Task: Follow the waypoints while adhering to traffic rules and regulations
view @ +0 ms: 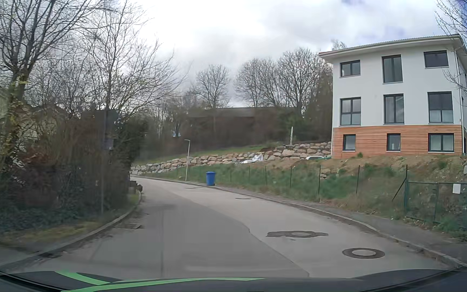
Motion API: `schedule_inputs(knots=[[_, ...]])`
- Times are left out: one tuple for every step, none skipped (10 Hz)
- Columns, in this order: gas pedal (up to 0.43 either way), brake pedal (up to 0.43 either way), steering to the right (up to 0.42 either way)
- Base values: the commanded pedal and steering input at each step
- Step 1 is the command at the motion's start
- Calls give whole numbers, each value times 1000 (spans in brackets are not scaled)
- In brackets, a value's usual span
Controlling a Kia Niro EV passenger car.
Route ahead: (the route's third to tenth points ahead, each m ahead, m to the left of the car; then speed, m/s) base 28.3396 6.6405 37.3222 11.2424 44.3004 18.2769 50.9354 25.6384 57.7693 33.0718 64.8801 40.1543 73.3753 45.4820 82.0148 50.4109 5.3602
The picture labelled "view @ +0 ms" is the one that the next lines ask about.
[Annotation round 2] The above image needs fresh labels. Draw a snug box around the row of bare trees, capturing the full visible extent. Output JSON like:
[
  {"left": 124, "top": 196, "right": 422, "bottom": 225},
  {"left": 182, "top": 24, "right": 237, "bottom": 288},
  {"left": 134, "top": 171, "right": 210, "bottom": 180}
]
[{"left": 152, "top": 40, "right": 348, "bottom": 140}]

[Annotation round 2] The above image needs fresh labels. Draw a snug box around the grey asphalt road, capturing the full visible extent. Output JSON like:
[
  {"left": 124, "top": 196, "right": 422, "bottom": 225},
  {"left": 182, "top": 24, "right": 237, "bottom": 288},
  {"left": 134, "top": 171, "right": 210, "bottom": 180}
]
[{"left": 8, "top": 177, "right": 451, "bottom": 280}]

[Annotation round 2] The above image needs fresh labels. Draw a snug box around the grassy bank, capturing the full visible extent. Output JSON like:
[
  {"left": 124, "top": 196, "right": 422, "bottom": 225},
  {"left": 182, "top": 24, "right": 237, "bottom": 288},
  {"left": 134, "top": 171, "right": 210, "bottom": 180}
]
[{"left": 134, "top": 143, "right": 467, "bottom": 244}]

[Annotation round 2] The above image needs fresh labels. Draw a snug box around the car's own bonnet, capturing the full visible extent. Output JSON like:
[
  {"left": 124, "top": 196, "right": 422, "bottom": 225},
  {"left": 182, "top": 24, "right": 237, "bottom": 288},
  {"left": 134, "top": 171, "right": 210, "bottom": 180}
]
[{"left": 0, "top": 260, "right": 467, "bottom": 292}]

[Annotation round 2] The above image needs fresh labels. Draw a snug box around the brown hedge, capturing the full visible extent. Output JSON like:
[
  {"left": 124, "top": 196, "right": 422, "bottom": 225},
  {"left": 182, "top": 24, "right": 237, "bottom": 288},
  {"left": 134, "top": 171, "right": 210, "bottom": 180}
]
[{"left": 0, "top": 118, "right": 149, "bottom": 228}]

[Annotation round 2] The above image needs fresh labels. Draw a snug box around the white and wood-clad house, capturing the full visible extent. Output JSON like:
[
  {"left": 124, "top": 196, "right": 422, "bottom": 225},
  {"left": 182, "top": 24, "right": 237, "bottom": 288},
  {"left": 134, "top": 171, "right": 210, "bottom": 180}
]
[{"left": 319, "top": 34, "right": 467, "bottom": 160}]

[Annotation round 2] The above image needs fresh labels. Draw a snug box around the grass verge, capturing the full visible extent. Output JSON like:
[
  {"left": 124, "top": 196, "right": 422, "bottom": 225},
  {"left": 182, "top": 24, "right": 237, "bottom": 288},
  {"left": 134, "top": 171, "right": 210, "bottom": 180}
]
[{"left": 0, "top": 191, "right": 142, "bottom": 246}]

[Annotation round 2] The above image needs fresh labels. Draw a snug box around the grey pavement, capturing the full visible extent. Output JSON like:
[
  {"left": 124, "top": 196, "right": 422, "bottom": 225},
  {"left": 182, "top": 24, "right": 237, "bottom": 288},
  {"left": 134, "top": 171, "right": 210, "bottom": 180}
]
[{"left": 136, "top": 175, "right": 467, "bottom": 269}]

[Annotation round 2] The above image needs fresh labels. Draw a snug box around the group of bare trees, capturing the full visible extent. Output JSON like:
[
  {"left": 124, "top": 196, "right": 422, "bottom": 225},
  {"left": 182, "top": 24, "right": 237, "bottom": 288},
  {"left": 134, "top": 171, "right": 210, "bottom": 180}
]
[{"left": 0, "top": 0, "right": 185, "bottom": 211}]

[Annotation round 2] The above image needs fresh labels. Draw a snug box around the natural stone wall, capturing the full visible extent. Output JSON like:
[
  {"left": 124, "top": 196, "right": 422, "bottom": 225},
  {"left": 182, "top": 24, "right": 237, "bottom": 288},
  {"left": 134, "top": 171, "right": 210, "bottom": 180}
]
[{"left": 130, "top": 141, "right": 332, "bottom": 176}]

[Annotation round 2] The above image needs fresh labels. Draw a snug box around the grey lamp post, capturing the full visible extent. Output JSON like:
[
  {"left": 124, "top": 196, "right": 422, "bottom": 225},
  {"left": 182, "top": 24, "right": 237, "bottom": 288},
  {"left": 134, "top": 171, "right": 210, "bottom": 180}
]
[{"left": 184, "top": 139, "right": 191, "bottom": 182}]

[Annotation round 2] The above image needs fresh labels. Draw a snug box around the road sign on post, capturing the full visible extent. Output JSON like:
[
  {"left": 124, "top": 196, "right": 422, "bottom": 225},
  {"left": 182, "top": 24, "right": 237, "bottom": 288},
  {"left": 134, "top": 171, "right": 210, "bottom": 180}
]
[{"left": 92, "top": 109, "right": 120, "bottom": 215}]

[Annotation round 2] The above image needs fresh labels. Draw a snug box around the wire mesh fence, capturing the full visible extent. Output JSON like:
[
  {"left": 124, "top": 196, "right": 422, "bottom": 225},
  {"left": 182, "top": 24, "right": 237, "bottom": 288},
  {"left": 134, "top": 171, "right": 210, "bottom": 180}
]
[{"left": 173, "top": 162, "right": 467, "bottom": 231}]

